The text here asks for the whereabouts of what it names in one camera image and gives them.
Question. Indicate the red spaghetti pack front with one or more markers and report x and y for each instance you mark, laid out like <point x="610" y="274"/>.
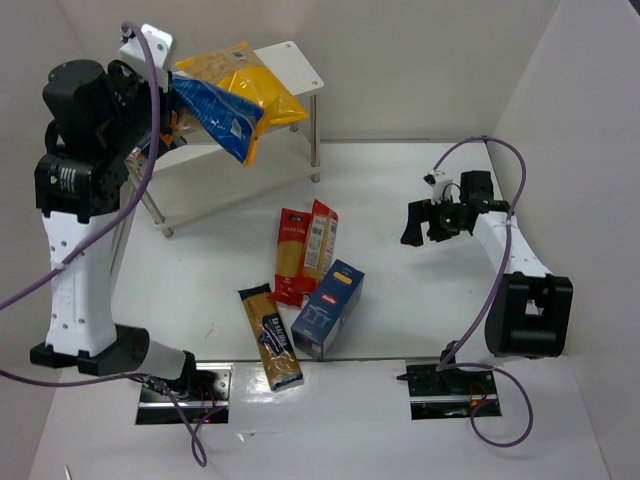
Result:
<point x="292" y="234"/>

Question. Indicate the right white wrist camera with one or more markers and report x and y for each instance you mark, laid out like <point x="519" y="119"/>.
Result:
<point x="441" y="185"/>

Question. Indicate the blue orange pasta bag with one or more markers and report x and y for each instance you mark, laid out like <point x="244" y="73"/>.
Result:
<point x="232" y="121"/>

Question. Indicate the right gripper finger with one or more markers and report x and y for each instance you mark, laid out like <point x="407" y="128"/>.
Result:
<point x="435" y="232"/>
<point x="418" y="213"/>

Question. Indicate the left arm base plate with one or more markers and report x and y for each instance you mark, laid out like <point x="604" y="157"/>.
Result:
<point x="208" y="404"/>

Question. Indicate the black label spaghetti pack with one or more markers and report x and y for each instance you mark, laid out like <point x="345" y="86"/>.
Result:
<point x="276" y="351"/>

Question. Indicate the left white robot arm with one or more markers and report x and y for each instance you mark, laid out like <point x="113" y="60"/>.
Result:
<point x="100" y="114"/>

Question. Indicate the yellow macaroni pasta bag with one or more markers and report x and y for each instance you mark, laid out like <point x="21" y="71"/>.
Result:
<point x="238" y="70"/>

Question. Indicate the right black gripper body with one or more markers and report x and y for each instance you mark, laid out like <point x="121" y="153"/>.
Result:
<point x="428" y="220"/>

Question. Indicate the dark blue Barilla box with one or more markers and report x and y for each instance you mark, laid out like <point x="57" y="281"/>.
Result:
<point x="319" y="322"/>

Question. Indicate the red spaghetti pack barcode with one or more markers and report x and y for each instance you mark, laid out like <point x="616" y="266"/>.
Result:
<point x="319" y="248"/>

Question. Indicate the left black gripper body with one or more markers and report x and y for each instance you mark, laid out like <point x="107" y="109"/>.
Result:
<point x="163" y="128"/>

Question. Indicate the white two-tier metal shelf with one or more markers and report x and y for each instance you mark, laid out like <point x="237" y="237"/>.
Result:
<point x="199" y="178"/>

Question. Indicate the clear fusilli bag blue label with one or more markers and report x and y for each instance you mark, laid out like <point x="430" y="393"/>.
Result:
<point x="137" y="159"/>

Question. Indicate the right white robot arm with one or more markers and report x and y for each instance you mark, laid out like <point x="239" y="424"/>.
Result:
<point x="529" y="308"/>

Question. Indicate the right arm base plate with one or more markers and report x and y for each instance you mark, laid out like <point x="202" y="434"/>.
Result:
<point x="451" y="394"/>

